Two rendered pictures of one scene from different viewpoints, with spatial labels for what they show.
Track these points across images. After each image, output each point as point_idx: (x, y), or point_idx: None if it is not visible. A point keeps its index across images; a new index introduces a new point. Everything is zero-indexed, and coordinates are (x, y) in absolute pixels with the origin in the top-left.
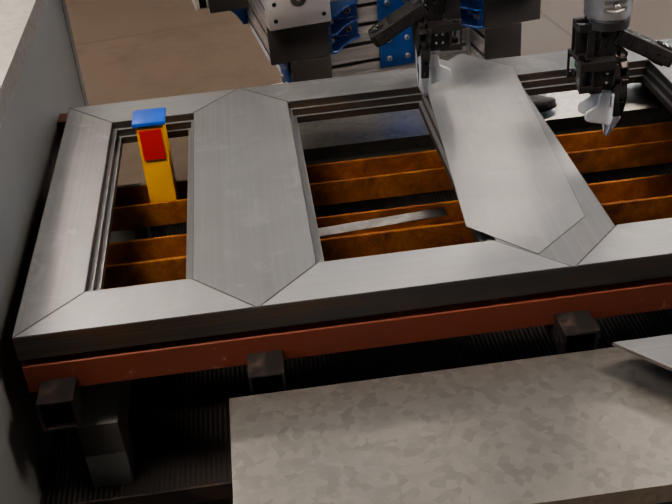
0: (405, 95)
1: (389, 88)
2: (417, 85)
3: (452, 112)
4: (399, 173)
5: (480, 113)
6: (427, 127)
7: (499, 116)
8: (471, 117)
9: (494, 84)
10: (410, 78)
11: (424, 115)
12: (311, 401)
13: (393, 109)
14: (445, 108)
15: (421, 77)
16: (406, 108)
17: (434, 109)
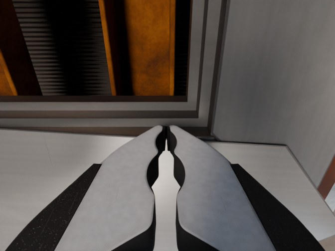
0: (208, 76)
1: (238, 27)
2: (221, 121)
3: (33, 169)
4: (101, 14)
5: (31, 211)
6: (72, 97)
7: (19, 233)
8: (8, 196)
9: (164, 248)
10: (280, 111)
11: (109, 102)
12: None
13: (189, 28)
14: (56, 160)
15: (91, 166)
16: (187, 66)
17: (50, 136)
